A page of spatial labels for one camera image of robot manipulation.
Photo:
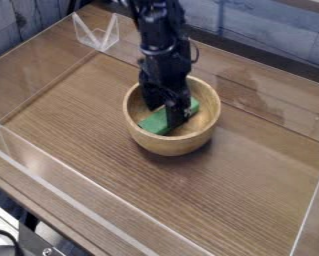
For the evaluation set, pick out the round wooden bowl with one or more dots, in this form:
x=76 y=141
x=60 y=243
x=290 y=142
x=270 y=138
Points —
x=191 y=135

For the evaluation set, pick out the clear acrylic front barrier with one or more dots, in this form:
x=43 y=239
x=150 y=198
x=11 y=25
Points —
x=107 y=225

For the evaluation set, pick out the black metal mount with bolt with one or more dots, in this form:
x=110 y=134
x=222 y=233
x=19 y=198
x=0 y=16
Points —
x=41 y=242

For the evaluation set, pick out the green rectangular block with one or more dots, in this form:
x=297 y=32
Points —
x=155 y=122

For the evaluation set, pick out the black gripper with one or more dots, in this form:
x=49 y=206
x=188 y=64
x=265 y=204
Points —
x=164 y=66

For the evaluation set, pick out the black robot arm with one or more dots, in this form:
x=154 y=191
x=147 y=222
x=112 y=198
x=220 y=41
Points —
x=159 y=20

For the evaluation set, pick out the clear acrylic corner bracket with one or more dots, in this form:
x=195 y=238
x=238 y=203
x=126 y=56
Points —
x=98 y=38

